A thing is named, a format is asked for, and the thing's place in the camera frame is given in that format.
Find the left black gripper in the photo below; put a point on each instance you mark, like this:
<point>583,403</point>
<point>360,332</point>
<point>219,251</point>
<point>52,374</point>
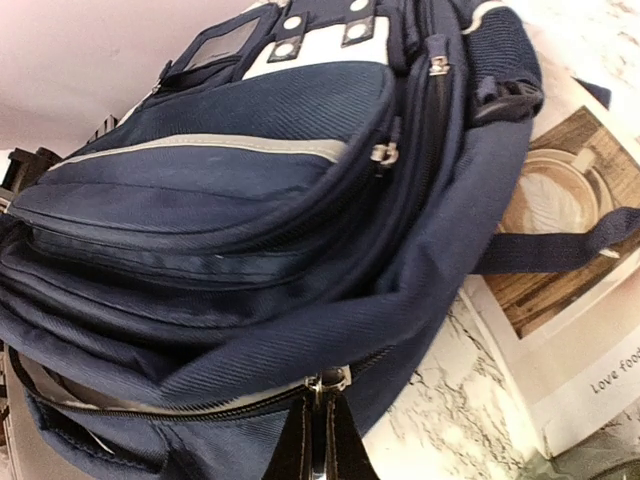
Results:
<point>24,168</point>

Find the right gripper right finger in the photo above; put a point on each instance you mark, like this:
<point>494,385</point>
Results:
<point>345,455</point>

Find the dark grey metal mug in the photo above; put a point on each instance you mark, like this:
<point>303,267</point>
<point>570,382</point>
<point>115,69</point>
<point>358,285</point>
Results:
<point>602,456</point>

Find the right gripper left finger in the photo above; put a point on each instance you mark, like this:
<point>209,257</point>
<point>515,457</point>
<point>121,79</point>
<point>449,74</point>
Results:
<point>291,459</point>

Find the white afternoon tea book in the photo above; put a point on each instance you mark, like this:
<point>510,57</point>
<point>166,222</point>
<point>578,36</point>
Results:
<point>568,343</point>

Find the navy blue student backpack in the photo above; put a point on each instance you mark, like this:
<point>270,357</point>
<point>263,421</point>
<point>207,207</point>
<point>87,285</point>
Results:
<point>290,211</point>

